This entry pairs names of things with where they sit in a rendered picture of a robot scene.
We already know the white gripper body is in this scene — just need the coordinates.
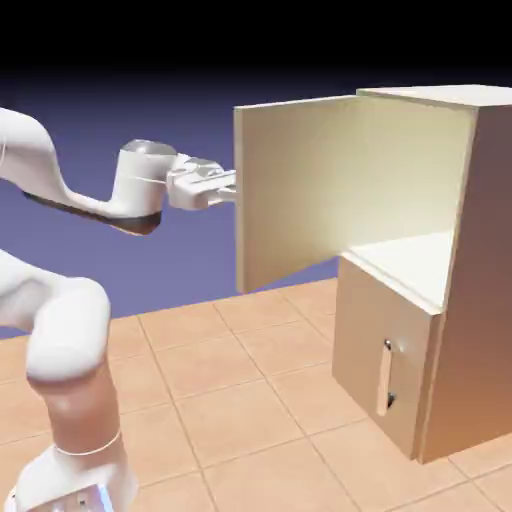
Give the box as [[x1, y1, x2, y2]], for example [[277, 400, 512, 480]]
[[166, 170, 221, 212]]

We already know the cream cabinet door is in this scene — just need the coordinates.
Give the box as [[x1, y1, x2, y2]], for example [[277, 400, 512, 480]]
[[232, 94, 358, 296]]

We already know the light wood cabinet door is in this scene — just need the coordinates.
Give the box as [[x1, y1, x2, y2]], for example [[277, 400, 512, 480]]
[[330, 255, 438, 462]]

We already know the light wood cabinet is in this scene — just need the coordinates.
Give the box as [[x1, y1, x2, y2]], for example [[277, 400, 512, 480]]
[[330, 83, 512, 466]]

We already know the pale flat door handle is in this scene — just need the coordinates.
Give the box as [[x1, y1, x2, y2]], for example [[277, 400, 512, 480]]
[[375, 338, 405, 418]]

